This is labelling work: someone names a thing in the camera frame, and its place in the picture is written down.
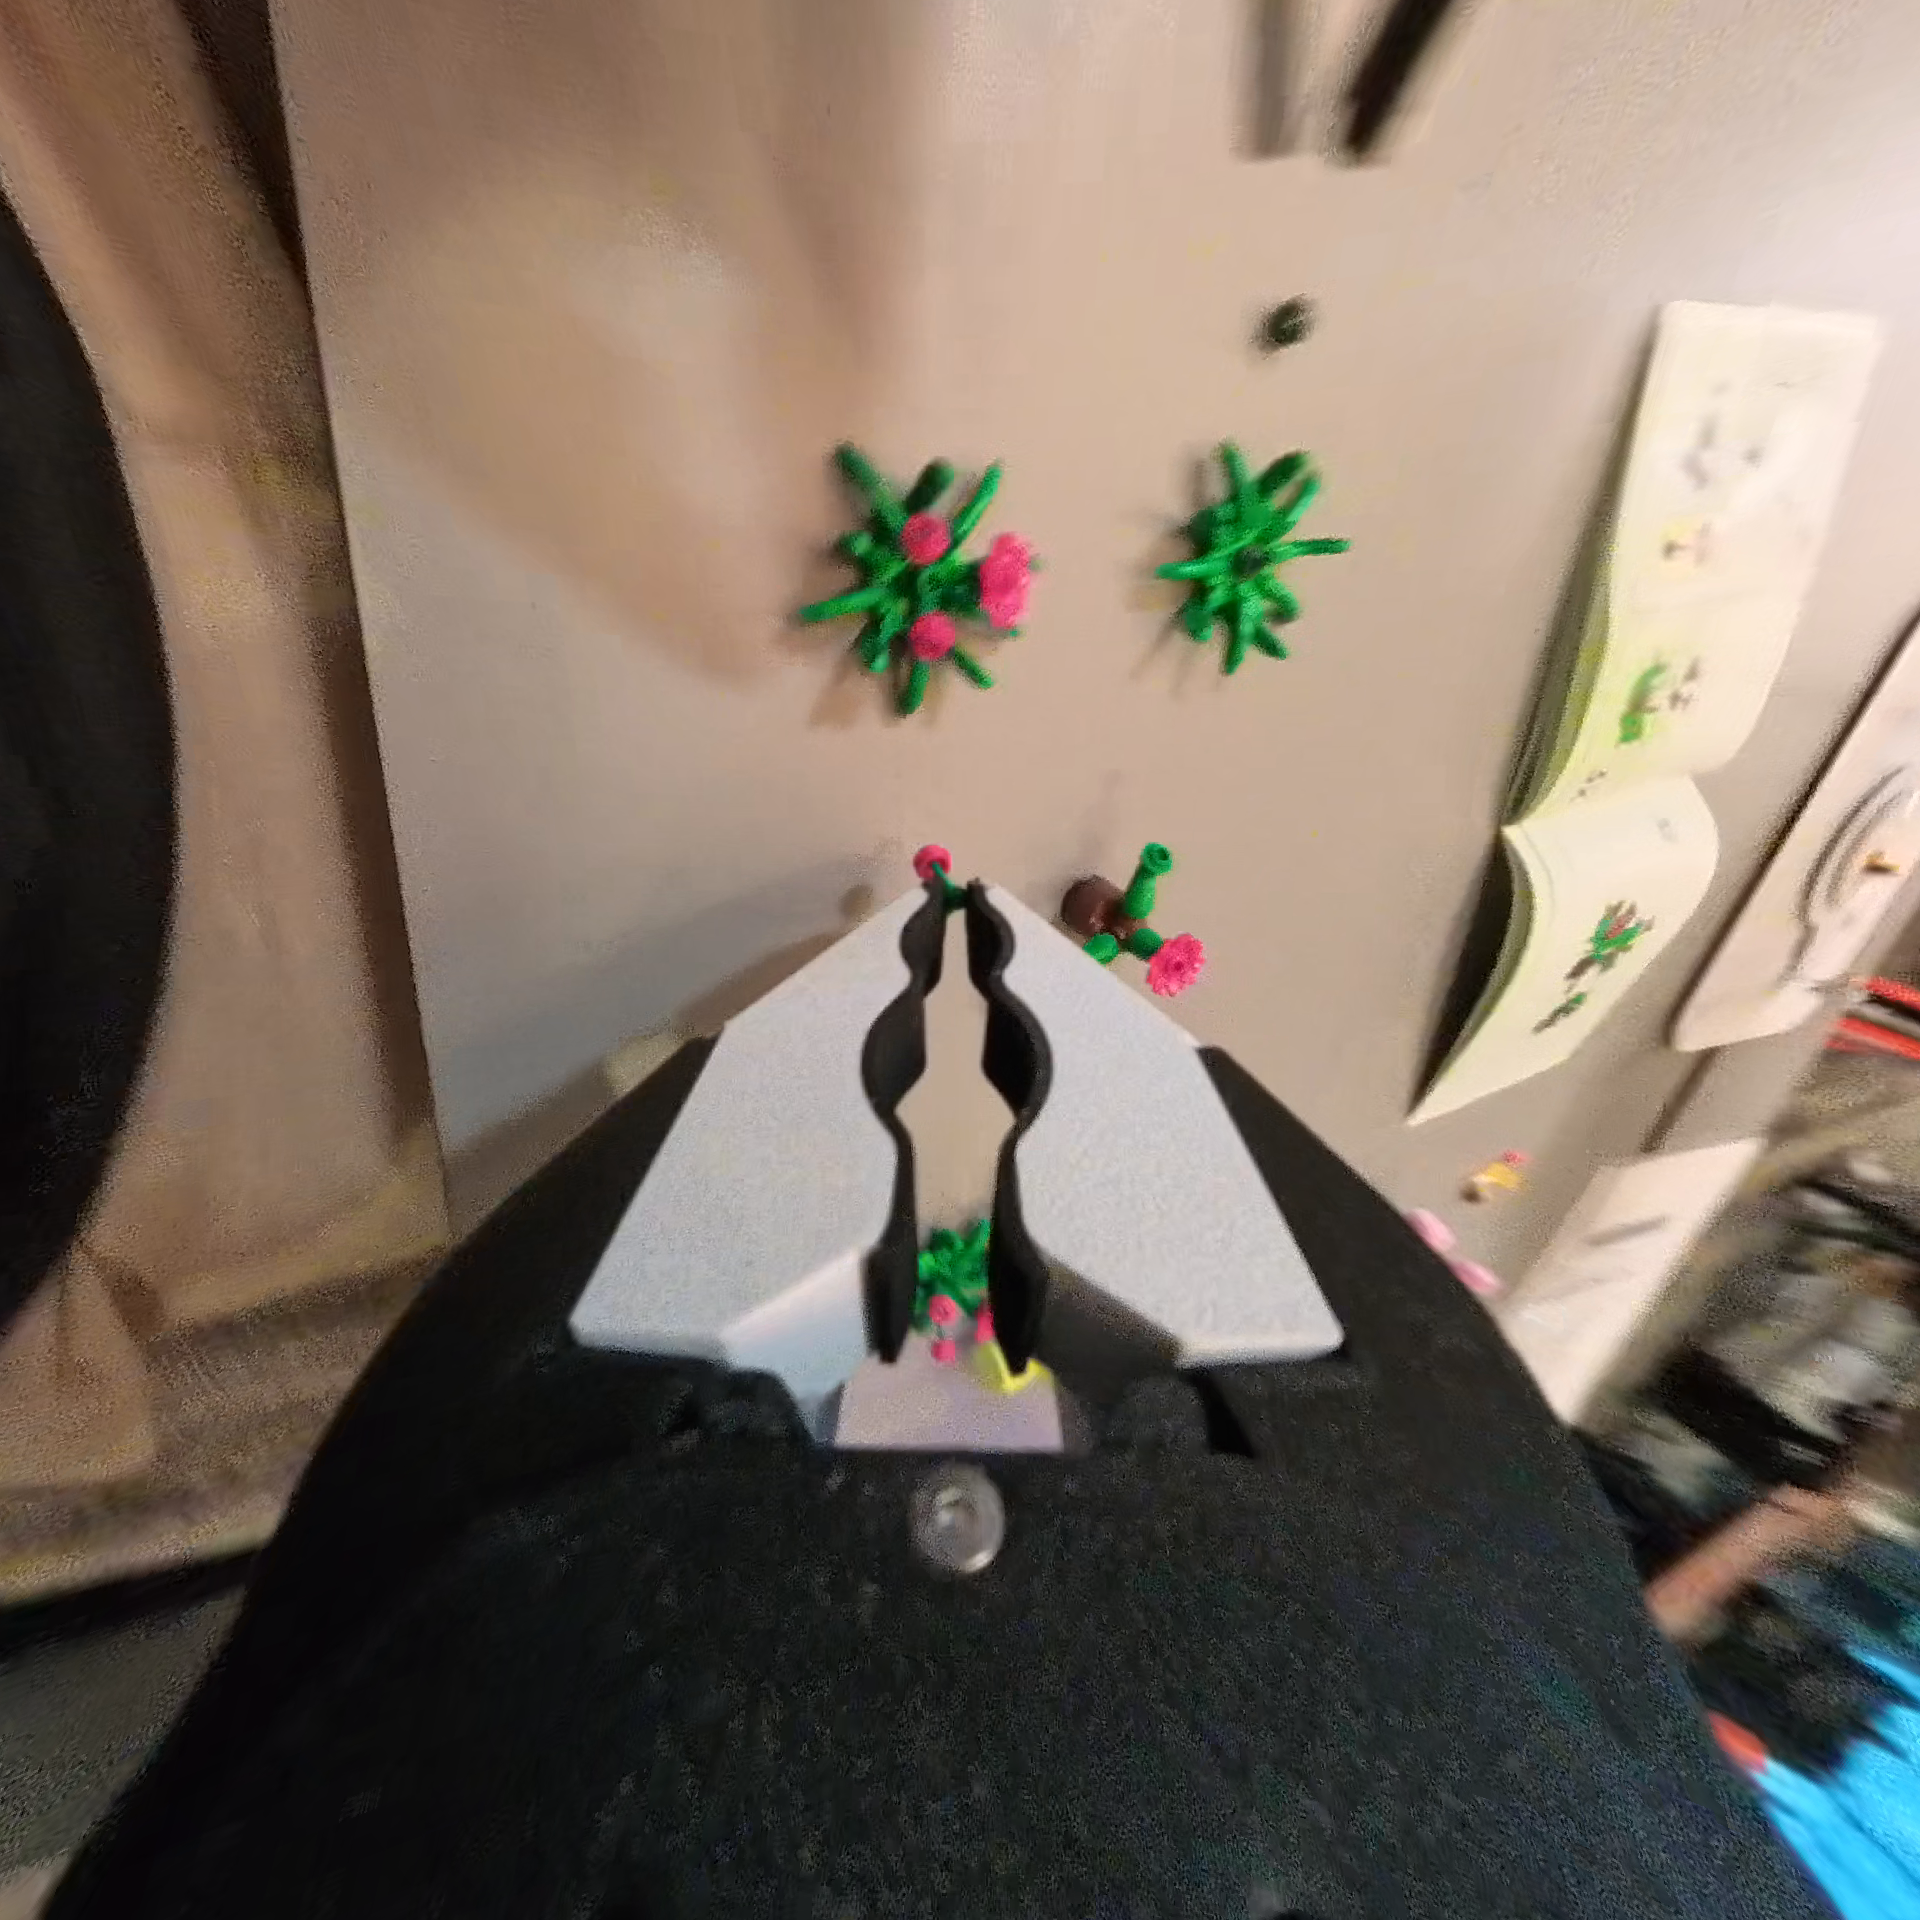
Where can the blue plastic bin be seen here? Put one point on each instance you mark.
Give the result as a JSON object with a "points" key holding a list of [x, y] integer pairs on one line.
{"points": [[1860, 1800]]}

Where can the green toy plant pink flowers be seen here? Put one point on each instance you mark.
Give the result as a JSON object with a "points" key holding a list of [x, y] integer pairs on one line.
{"points": [[901, 585], [954, 1259]]}

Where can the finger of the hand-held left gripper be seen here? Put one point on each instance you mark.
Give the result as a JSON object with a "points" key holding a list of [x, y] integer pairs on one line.
{"points": [[1298, 75]]}

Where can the lime green toy pot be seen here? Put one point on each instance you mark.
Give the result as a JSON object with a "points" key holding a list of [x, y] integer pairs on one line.
{"points": [[1009, 1371]]}

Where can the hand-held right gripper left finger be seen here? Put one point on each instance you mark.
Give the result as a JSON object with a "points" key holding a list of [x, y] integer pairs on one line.
{"points": [[733, 1200]]}

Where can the toy cactus pink flower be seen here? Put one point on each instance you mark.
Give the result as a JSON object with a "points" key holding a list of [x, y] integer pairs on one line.
{"points": [[1119, 907]]}

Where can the dark green toy stud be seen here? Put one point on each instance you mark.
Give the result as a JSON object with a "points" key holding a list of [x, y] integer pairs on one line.
{"points": [[1288, 326]]}

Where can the open instruction booklet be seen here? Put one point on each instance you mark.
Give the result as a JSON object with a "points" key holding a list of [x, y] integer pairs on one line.
{"points": [[1693, 570]]}

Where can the green leafy toy plant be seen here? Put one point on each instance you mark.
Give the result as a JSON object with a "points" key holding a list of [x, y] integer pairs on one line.
{"points": [[1243, 563]]}

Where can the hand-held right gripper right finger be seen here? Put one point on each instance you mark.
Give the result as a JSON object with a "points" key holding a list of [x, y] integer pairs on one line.
{"points": [[1170, 1200]]}

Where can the small pink toy flower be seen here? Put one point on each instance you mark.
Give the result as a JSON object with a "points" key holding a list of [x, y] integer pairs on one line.
{"points": [[930, 863]]}

